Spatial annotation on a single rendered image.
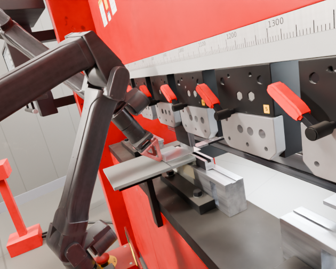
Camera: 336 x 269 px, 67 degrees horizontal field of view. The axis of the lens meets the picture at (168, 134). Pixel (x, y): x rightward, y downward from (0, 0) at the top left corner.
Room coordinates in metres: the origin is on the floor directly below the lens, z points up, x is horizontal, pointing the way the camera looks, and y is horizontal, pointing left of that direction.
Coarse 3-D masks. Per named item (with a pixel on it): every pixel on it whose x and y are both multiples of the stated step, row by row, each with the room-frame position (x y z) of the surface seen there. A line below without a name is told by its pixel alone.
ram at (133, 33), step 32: (96, 0) 1.41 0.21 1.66; (128, 0) 0.95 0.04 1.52; (160, 0) 0.72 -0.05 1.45; (192, 0) 0.57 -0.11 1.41; (224, 0) 0.48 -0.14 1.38; (256, 0) 0.41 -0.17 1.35; (288, 0) 0.36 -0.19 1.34; (320, 0) 0.32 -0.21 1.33; (128, 32) 1.03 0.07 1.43; (160, 32) 0.76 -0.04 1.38; (192, 32) 0.59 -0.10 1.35; (224, 32) 0.49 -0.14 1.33; (320, 32) 0.32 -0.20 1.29; (192, 64) 0.62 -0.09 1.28; (224, 64) 0.50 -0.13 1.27; (256, 64) 0.42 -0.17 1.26
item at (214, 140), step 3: (213, 138) 0.87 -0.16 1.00; (216, 138) 0.86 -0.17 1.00; (219, 138) 0.86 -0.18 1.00; (222, 138) 0.86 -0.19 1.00; (201, 141) 0.86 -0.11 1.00; (204, 141) 0.86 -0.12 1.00; (207, 141) 0.85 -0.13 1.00; (210, 141) 0.84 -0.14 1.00; (213, 141) 0.84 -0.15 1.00; (216, 141) 0.85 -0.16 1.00; (198, 144) 0.84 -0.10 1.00; (201, 144) 0.84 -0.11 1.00; (204, 144) 0.83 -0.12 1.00; (207, 144) 0.83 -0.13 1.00; (210, 144) 0.84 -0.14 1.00; (198, 147) 0.82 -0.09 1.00; (201, 147) 0.82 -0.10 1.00
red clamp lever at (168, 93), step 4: (164, 88) 0.71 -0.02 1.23; (168, 88) 0.71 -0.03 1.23; (164, 92) 0.70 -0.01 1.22; (168, 92) 0.70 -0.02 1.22; (172, 92) 0.70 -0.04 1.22; (168, 96) 0.69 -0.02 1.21; (172, 96) 0.69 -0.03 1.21; (168, 100) 0.69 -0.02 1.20; (172, 100) 0.68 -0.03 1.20; (176, 100) 0.68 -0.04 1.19; (176, 104) 0.66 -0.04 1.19; (180, 104) 0.66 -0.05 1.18; (184, 104) 0.67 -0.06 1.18; (172, 108) 0.66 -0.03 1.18; (176, 108) 0.65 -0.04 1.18; (180, 108) 0.66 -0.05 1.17
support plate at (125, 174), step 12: (144, 156) 0.85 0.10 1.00; (192, 156) 0.75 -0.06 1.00; (108, 168) 0.81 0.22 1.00; (120, 168) 0.78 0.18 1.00; (132, 168) 0.76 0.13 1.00; (144, 168) 0.74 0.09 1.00; (156, 168) 0.72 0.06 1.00; (168, 168) 0.70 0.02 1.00; (120, 180) 0.69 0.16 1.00; (132, 180) 0.67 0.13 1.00
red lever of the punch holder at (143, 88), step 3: (141, 87) 0.90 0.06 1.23; (144, 87) 0.90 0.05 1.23; (141, 90) 0.89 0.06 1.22; (144, 90) 0.89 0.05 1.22; (147, 90) 0.89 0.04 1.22; (147, 93) 0.87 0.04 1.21; (147, 96) 0.87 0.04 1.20; (150, 96) 0.87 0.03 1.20; (150, 99) 0.86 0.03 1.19; (150, 102) 0.84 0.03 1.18; (153, 102) 0.85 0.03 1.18; (156, 102) 0.85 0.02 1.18; (150, 105) 0.84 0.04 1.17; (153, 105) 0.85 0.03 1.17
